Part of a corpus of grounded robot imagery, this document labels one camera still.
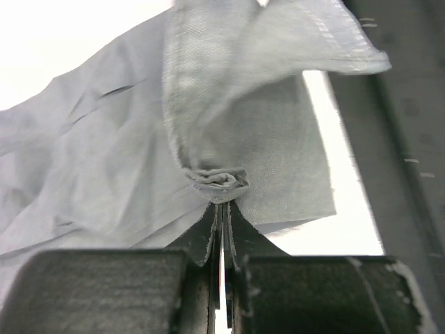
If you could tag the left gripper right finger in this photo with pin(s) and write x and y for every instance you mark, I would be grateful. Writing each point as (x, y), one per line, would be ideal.
(242, 243)

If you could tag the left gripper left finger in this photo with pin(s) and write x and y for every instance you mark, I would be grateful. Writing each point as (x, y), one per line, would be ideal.
(200, 292)

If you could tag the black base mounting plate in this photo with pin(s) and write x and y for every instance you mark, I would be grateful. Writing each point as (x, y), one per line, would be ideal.
(395, 123)

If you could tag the grey long sleeve shirt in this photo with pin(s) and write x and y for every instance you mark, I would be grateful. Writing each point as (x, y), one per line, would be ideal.
(204, 103)

